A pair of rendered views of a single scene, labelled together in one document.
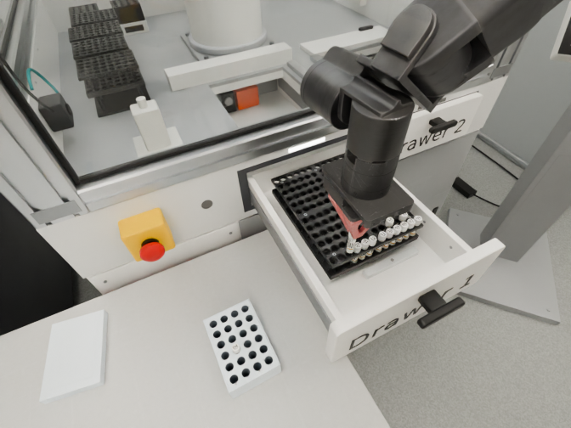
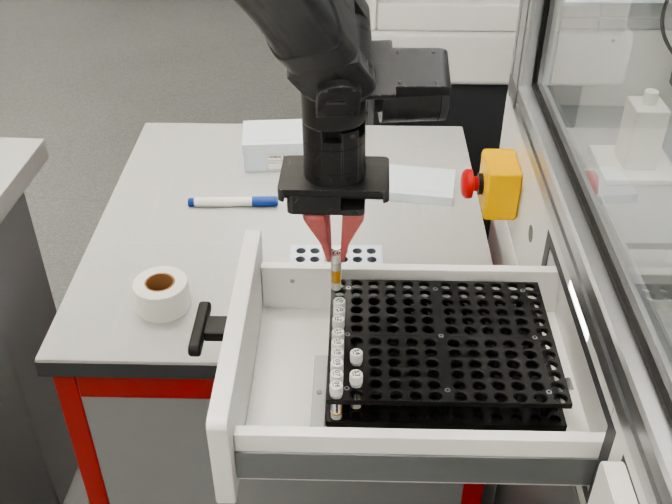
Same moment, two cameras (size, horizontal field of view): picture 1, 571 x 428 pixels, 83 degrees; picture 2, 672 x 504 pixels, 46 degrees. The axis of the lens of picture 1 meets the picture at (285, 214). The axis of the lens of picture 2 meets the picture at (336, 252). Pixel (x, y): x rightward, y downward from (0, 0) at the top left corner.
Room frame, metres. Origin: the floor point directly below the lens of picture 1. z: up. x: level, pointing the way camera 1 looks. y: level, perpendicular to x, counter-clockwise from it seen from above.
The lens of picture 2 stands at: (0.56, -0.68, 1.44)
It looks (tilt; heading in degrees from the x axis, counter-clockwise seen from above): 36 degrees down; 116
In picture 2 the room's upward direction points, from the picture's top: straight up
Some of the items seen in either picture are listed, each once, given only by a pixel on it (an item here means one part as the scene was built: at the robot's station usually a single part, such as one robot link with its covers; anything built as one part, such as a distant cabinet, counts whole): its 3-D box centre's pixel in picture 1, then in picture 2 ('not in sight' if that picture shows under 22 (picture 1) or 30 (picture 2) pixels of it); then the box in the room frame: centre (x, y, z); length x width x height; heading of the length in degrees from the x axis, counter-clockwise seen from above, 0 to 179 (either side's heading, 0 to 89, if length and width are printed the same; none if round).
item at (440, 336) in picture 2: (340, 211); (438, 359); (0.39, -0.10, 0.87); 0.22 x 0.18 x 0.06; 24
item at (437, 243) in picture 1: (336, 211); (447, 362); (0.40, -0.10, 0.86); 0.40 x 0.26 x 0.06; 24
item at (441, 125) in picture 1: (439, 123); not in sight; (0.61, -0.35, 0.91); 0.07 x 0.04 x 0.01; 114
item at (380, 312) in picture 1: (415, 299); (241, 352); (0.21, -0.18, 0.87); 0.29 x 0.02 x 0.11; 114
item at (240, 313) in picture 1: (241, 345); (336, 274); (0.19, 0.08, 0.78); 0.12 x 0.08 x 0.04; 26
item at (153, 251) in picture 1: (151, 250); (472, 183); (0.32, 0.23, 0.88); 0.04 x 0.03 x 0.04; 114
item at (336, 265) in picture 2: (351, 241); (336, 270); (0.28, -0.09, 0.94); 0.01 x 0.01 x 0.05
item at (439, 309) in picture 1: (434, 305); (212, 328); (0.19, -0.20, 0.91); 0.07 x 0.04 x 0.01; 114
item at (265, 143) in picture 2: not in sight; (281, 144); (-0.04, 0.35, 0.79); 0.13 x 0.09 x 0.05; 30
